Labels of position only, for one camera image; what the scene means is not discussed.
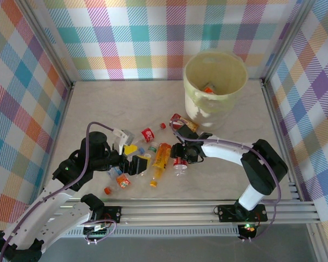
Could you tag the red white label bottle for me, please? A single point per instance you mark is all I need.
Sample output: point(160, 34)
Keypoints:
point(180, 170)

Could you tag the small orange label bottle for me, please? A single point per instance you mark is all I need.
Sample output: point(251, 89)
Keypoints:
point(123, 182)

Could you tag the long black arm base plate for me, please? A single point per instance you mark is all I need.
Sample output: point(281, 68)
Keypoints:
point(225, 213)

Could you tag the aluminium frame post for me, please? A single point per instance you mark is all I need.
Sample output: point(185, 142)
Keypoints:
point(47, 41)
point(285, 41)

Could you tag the red gold label bottle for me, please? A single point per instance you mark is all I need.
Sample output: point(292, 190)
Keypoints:
point(190, 124)

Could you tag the slotted aluminium side rail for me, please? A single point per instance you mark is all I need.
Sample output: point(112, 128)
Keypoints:
point(293, 189)

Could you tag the small lit controller board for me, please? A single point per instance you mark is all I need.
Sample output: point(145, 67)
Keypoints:
point(248, 230)

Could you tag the white label green neck bottle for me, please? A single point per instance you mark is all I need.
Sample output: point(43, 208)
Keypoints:
point(152, 148)

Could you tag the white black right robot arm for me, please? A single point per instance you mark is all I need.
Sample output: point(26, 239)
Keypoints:
point(224, 151)

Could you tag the small black arm base plate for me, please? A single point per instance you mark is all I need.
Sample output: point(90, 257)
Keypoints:
point(113, 214)

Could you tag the red label cola bottle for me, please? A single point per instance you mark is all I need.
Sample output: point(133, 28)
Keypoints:
point(148, 134)

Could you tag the green controller board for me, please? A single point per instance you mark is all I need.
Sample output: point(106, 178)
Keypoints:
point(97, 232)

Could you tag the orange juice bottle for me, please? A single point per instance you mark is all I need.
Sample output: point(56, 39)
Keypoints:
point(161, 158)

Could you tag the narrow aluminium side rail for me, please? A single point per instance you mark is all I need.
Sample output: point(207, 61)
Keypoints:
point(63, 114)

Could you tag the wide aluminium base rail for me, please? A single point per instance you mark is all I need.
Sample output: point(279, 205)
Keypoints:
point(166, 211)

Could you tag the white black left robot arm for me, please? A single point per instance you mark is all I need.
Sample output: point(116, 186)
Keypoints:
point(71, 218)

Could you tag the white ribbed plastic bin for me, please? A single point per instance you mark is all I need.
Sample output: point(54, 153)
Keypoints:
point(216, 117)

